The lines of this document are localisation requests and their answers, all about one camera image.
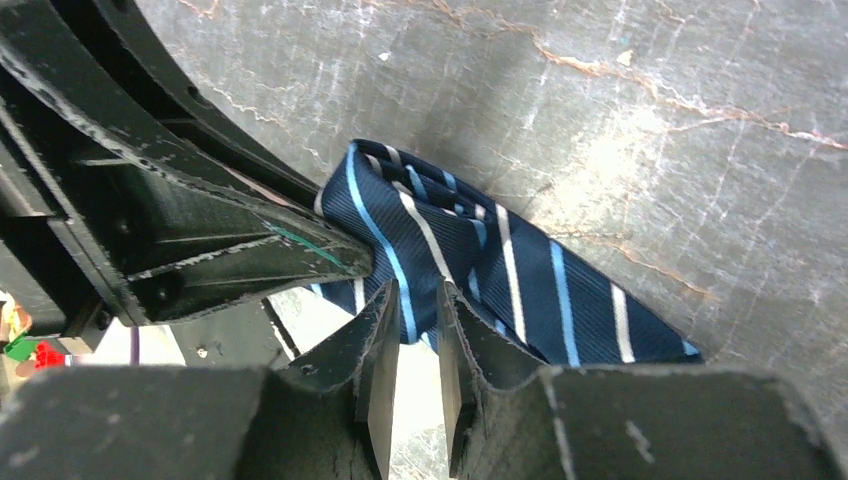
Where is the navy striped tie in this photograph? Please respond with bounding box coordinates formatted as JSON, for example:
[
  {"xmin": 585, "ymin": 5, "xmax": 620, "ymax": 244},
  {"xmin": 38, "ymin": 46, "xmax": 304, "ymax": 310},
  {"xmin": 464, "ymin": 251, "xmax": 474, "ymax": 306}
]
[{"xmin": 313, "ymin": 140, "xmax": 701, "ymax": 367}]

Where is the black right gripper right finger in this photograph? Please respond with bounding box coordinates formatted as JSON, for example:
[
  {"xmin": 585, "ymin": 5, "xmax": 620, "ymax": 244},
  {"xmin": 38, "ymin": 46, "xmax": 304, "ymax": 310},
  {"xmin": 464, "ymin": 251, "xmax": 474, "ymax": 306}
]
[{"xmin": 437, "ymin": 281, "xmax": 564, "ymax": 479}]

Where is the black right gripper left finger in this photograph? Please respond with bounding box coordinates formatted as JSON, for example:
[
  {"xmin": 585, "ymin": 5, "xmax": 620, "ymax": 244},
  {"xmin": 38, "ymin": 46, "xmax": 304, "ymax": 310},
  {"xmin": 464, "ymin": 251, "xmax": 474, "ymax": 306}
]
[{"xmin": 274, "ymin": 280, "xmax": 400, "ymax": 479}]

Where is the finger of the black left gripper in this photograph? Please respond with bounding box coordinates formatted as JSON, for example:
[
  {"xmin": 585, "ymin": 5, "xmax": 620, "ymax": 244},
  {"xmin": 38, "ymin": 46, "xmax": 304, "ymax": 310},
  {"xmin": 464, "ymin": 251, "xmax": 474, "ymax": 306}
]
[
  {"xmin": 1, "ymin": 26, "xmax": 371, "ymax": 325},
  {"xmin": 52, "ymin": 0, "xmax": 318, "ymax": 209}
]

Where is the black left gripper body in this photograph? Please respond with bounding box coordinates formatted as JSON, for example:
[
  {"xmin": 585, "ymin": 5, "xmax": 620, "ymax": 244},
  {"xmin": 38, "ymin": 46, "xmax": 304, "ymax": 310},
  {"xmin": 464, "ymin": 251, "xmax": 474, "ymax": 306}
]
[{"xmin": 1, "ymin": 99, "xmax": 130, "ymax": 338}]

